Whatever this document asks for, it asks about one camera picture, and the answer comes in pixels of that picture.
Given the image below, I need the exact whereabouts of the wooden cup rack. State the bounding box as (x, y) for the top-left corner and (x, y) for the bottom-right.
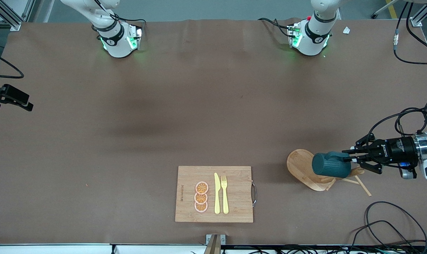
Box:
(286, 149), (373, 197)

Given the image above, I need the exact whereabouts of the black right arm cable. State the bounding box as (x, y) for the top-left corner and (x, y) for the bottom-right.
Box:
(0, 49), (24, 79)

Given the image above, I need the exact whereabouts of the yellow plastic fork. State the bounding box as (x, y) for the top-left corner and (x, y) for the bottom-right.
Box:
(221, 175), (229, 214)

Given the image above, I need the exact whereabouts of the brown table cover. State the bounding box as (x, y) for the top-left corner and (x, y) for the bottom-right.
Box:
(0, 18), (427, 246)

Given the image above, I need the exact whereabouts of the aluminium frame profile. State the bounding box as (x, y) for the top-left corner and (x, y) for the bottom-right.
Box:
(0, 0), (41, 31)
(409, 4), (427, 27)

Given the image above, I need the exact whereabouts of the grey metal stand leg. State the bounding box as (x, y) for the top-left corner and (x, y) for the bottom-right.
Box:
(372, 0), (399, 19)

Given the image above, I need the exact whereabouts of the teal cup with handle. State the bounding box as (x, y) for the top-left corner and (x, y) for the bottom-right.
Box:
(312, 152), (351, 179)

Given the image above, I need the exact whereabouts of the grey metal bracket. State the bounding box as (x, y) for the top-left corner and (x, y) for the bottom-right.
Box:
(206, 234), (226, 246)

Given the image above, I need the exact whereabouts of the white table edge rail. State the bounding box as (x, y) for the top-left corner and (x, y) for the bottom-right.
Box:
(0, 243), (207, 254)

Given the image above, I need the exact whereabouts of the black cable bundle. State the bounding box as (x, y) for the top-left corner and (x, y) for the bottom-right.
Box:
(224, 244), (427, 254)

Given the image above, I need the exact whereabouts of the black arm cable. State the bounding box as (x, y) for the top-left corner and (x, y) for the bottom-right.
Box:
(0, 49), (24, 79)
(367, 0), (427, 141)

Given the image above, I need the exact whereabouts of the yellow plastic knife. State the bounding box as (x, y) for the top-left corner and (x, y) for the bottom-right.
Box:
(214, 173), (221, 214)

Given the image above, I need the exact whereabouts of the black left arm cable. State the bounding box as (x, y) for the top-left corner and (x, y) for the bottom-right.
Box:
(367, 0), (427, 141)

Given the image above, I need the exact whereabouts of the black looped cable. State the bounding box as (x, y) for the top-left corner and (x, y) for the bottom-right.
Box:
(351, 220), (417, 247)
(364, 201), (427, 249)

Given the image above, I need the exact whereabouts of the bamboo cutting board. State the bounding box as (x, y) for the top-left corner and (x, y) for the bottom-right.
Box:
(175, 166), (254, 223)

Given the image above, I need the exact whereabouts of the brown wooden post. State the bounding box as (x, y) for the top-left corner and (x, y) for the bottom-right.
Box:
(203, 235), (221, 254)

